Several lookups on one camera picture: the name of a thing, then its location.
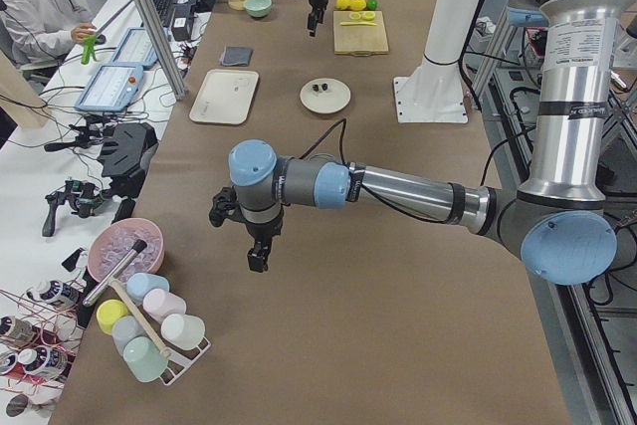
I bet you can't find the cream round plate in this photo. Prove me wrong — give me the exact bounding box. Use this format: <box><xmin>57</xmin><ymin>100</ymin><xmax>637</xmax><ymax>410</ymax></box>
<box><xmin>300</xmin><ymin>78</ymin><xmax>351</xmax><ymax>114</ymax></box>

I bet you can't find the cream rabbit tray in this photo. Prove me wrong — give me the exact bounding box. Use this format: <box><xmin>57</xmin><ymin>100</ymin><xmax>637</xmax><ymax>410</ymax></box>
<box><xmin>189</xmin><ymin>69</ymin><xmax>259</xmax><ymax>125</ymax></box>

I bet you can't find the yellow plastic knife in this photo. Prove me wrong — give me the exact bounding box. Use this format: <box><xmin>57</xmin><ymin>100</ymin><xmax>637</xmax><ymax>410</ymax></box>
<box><xmin>339</xmin><ymin>21</ymin><xmax>377</xmax><ymax>27</ymax></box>

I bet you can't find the lower whole lemon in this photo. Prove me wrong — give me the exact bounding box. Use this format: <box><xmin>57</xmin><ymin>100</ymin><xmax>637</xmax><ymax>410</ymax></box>
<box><xmin>334</xmin><ymin>0</ymin><xmax>351</xmax><ymax>11</ymax></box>

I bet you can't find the whole lemon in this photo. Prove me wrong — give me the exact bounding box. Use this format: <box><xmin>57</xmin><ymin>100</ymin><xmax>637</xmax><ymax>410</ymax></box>
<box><xmin>334</xmin><ymin>0</ymin><xmax>351</xmax><ymax>11</ymax></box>
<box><xmin>348</xmin><ymin>0</ymin><xmax>367</xmax><ymax>11</ymax></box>

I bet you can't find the upper whole lemon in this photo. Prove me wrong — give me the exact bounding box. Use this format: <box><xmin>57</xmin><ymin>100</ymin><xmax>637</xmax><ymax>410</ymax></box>
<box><xmin>348</xmin><ymin>0</ymin><xmax>367</xmax><ymax>11</ymax></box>

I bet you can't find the bamboo cutting board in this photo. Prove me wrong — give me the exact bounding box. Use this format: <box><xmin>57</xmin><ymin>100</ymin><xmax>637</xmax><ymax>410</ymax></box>
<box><xmin>333</xmin><ymin>11</ymin><xmax>389</xmax><ymax>56</ymax></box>

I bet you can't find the mint green bowl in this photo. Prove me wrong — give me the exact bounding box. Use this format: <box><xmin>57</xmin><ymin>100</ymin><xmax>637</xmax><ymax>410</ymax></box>
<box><xmin>244</xmin><ymin>0</ymin><xmax>273</xmax><ymax>19</ymax></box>

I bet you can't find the grey folded cloth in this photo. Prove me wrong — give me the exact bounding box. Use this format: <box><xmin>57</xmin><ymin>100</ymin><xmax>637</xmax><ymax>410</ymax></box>
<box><xmin>219</xmin><ymin>46</ymin><xmax>253</xmax><ymax>67</ymax></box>

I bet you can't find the white cup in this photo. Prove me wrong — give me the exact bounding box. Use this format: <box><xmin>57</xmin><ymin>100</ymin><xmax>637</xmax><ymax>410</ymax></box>
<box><xmin>161</xmin><ymin>314</ymin><xmax>205</xmax><ymax>350</ymax></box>

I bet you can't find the pink cup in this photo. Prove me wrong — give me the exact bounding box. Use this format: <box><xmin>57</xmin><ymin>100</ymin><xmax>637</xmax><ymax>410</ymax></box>
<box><xmin>142</xmin><ymin>288</ymin><xmax>187</xmax><ymax>323</ymax></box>

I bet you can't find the metal scoop with black tip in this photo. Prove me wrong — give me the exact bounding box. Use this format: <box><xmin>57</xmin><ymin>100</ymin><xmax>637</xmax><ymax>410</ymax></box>
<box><xmin>82</xmin><ymin>239</ymin><xmax>147</xmax><ymax>308</ymax></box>

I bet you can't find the light blue cup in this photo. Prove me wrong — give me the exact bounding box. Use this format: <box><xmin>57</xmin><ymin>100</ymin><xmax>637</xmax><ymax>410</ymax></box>
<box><xmin>125</xmin><ymin>273</ymin><xmax>170</xmax><ymax>305</ymax></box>

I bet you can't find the white cup rack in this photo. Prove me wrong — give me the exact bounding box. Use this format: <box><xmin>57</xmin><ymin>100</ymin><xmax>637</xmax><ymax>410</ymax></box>
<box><xmin>107</xmin><ymin>279</ymin><xmax>212</xmax><ymax>387</ymax></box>

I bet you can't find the pink ice bowl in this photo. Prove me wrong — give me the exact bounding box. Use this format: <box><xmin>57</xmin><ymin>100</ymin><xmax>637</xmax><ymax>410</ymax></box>
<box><xmin>88</xmin><ymin>218</ymin><xmax>164</xmax><ymax>283</ymax></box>

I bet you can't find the grey cup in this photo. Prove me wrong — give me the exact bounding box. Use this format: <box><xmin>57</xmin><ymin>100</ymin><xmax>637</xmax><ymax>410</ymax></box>
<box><xmin>111</xmin><ymin>316</ymin><xmax>146</xmax><ymax>356</ymax></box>

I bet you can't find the black keyboard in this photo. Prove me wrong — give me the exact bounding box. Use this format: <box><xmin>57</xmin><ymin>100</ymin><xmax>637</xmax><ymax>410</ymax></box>
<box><xmin>152</xmin><ymin>0</ymin><xmax>177</xmax><ymax>28</ymax></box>

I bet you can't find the mint cup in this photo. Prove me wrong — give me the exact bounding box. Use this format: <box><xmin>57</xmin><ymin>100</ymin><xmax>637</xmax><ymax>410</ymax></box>
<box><xmin>122</xmin><ymin>336</ymin><xmax>168</xmax><ymax>383</ymax></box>

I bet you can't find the yellow cup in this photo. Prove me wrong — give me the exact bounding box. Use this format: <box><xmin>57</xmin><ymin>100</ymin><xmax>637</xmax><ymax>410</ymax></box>
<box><xmin>96</xmin><ymin>299</ymin><xmax>130</xmax><ymax>335</ymax></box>

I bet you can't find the far blue teach pendant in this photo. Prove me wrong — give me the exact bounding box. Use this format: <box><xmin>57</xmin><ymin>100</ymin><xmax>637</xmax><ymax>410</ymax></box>
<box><xmin>110</xmin><ymin>27</ymin><xmax>158</xmax><ymax>69</ymax></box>

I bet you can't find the blue teach pendant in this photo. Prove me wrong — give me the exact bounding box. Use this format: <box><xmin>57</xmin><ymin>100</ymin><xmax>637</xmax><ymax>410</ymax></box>
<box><xmin>75</xmin><ymin>62</ymin><xmax>144</xmax><ymax>112</ymax></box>
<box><xmin>110</xmin><ymin>27</ymin><xmax>158</xmax><ymax>69</ymax></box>

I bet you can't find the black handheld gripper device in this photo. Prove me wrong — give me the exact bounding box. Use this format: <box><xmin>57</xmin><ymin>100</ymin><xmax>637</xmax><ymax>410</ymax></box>
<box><xmin>42</xmin><ymin>179</ymin><xmax>113</xmax><ymax>237</ymax></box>

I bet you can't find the near blue teach pendant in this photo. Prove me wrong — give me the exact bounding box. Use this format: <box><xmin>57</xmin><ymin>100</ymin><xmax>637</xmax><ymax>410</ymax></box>
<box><xmin>75</xmin><ymin>62</ymin><xmax>144</xmax><ymax>112</ymax></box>

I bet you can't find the seated person in grey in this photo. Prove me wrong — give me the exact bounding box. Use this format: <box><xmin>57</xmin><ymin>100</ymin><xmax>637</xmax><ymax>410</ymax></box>
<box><xmin>2</xmin><ymin>0</ymin><xmax>97</xmax><ymax>62</ymax></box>

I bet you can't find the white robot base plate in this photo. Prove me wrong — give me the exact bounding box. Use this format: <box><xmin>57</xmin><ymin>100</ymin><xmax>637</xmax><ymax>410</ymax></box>
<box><xmin>394</xmin><ymin>0</ymin><xmax>479</xmax><ymax>123</ymax></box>

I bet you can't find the aluminium camera post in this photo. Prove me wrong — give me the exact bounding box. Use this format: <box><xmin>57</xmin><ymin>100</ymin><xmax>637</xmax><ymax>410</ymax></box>
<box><xmin>133</xmin><ymin>0</ymin><xmax>186</xmax><ymax>101</ymax></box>

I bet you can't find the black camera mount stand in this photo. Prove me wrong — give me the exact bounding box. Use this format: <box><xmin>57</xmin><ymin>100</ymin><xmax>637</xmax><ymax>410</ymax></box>
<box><xmin>98</xmin><ymin>122</ymin><xmax>158</xmax><ymax>223</ymax></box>

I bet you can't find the green handled tool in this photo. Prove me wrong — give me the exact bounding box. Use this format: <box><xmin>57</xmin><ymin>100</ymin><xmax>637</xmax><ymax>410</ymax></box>
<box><xmin>81</xmin><ymin>34</ymin><xmax>106</xmax><ymax>65</ymax></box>

